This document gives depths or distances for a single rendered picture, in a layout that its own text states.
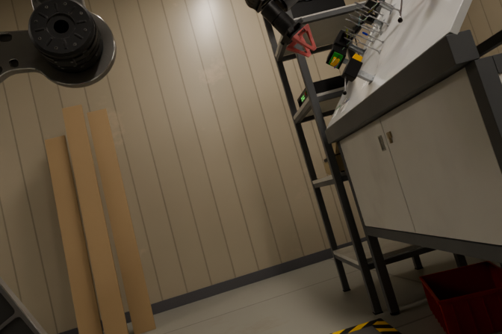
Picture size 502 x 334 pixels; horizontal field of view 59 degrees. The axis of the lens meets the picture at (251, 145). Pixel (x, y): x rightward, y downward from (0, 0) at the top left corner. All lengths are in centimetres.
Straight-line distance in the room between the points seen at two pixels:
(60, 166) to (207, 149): 115
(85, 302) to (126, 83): 175
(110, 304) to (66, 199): 81
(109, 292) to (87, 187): 75
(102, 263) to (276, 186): 152
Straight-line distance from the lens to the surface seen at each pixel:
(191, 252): 375
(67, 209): 344
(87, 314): 334
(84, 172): 343
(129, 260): 330
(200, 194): 375
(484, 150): 109
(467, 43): 104
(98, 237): 330
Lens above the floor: 65
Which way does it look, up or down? 7 degrees up
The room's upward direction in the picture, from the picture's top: 16 degrees counter-clockwise
